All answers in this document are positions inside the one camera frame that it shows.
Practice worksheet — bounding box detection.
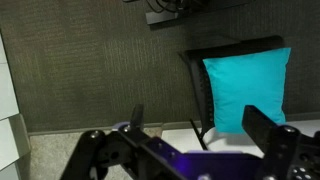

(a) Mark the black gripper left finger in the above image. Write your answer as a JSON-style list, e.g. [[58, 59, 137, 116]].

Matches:
[[59, 103, 188, 180]]

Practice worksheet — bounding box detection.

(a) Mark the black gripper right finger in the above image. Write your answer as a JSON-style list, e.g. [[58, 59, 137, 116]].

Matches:
[[241, 104, 320, 180]]

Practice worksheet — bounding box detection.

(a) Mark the teal cushion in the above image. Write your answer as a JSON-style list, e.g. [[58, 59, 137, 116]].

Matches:
[[202, 47, 292, 135]]

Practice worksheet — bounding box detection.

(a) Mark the white tall cabinet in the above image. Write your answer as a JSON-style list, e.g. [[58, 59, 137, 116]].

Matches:
[[0, 31, 32, 180]]

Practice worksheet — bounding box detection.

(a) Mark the black perforated metal chair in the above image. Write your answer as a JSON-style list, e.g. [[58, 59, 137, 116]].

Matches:
[[179, 34, 286, 151]]

